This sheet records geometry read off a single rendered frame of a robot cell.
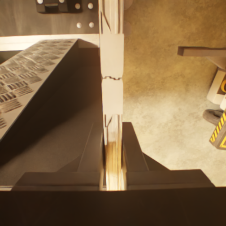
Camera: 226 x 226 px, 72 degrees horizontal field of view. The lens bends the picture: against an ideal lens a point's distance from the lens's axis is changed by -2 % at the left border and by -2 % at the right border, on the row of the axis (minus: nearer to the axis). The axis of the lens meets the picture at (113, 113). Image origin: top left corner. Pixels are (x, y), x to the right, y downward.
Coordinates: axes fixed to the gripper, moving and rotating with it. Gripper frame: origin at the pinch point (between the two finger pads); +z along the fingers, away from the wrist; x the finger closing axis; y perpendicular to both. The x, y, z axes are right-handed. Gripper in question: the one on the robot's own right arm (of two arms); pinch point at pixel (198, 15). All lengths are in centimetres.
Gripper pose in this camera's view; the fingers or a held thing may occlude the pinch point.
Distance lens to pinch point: 30.4
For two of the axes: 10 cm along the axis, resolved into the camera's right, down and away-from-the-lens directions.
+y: 0.1, 4.4, -9.0
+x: 0.1, 9.0, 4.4
